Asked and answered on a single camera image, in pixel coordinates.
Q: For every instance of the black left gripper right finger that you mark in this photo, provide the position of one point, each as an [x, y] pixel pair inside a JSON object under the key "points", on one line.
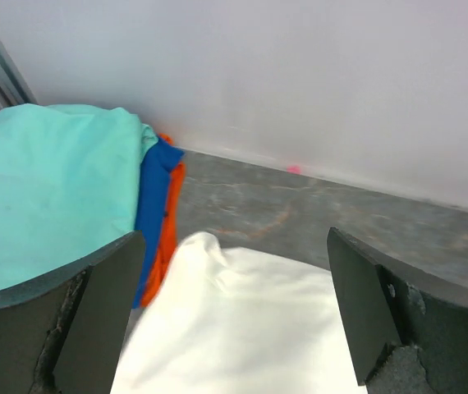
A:
{"points": [[407, 330]]}

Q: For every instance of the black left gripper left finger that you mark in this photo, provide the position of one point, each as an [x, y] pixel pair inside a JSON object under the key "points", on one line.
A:
{"points": [[62, 332]]}

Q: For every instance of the white printed t shirt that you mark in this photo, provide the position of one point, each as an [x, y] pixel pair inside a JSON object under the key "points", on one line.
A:
{"points": [[238, 321]]}

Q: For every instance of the folded orange t shirt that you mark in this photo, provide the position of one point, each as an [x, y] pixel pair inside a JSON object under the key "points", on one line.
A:
{"points": [[168, 246]]}

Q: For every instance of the folded mint green t shirt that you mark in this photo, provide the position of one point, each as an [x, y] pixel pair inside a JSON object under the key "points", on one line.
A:
{"points": [[69, 184]]}

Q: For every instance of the folded blue t shirt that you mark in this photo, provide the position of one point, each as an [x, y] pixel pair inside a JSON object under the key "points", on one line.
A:
{"points": [[154, 205]]}

